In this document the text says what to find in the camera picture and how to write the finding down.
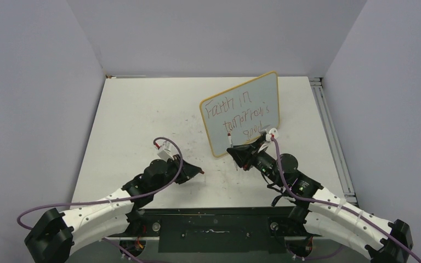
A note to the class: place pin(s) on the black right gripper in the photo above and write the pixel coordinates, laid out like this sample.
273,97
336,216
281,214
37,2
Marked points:
245,155

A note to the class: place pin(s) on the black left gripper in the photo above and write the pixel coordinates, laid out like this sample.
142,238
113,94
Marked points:
188,171

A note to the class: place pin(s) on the white whiteboard marker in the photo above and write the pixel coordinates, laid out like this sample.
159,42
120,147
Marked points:
231,146

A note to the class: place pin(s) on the yellow framed whiteboard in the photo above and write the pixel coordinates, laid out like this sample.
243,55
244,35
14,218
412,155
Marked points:
243,110

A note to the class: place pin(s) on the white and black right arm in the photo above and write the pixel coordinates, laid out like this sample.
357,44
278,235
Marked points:
318,211

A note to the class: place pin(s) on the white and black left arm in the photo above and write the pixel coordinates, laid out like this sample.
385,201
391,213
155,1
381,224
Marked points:
58,234

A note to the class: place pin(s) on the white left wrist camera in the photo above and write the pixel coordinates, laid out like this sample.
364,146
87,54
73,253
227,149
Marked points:
164,151

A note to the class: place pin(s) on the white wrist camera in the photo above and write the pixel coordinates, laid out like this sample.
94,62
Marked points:
267,134
164,151

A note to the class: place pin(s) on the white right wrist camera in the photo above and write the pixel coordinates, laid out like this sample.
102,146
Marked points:
267,134

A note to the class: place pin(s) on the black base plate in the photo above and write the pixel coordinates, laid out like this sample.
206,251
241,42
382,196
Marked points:
223,230

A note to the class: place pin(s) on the aluminium front rail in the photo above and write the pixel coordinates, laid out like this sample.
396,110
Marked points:
88,229

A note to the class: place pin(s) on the aluminium rail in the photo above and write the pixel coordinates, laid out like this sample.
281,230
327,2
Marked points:
333,140
88,229

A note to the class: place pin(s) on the aluminium right side rail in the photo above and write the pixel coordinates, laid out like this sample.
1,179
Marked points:
333,140

